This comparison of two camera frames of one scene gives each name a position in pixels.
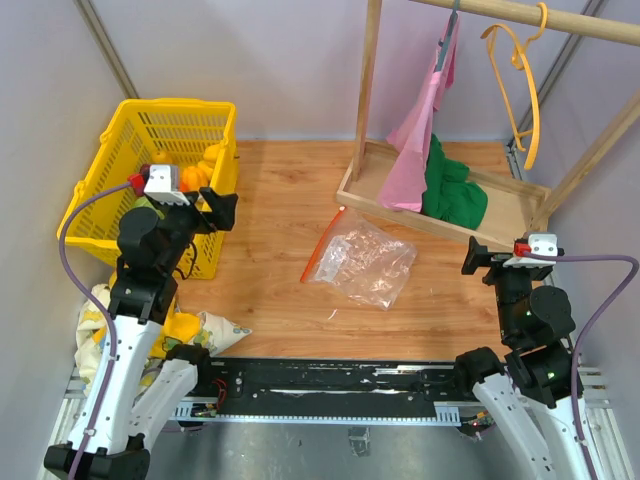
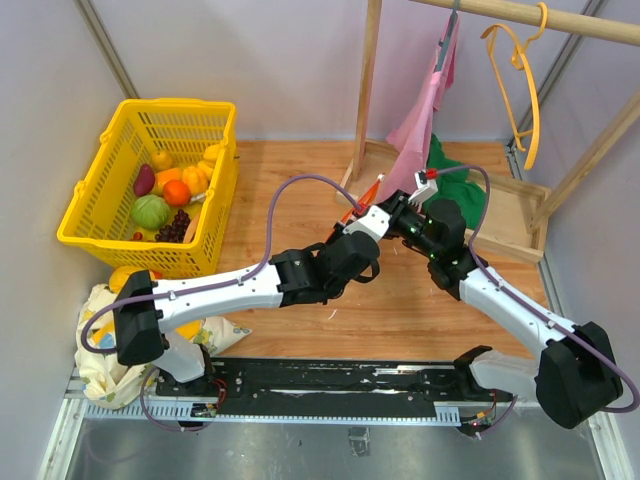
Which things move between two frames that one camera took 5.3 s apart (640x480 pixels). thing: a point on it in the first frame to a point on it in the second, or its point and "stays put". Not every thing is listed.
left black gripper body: (183, 222) to (337, 235)
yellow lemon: (161, 157) stays put
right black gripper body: (511, 281) to (408, 225)
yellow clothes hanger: (535, 101) stays put
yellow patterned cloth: (207, 329) stays put
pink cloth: (405, 184) stays put
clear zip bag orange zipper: (360, 260) to (366, 201)
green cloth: (449, 195) stays put
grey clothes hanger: (445, 42) stays put
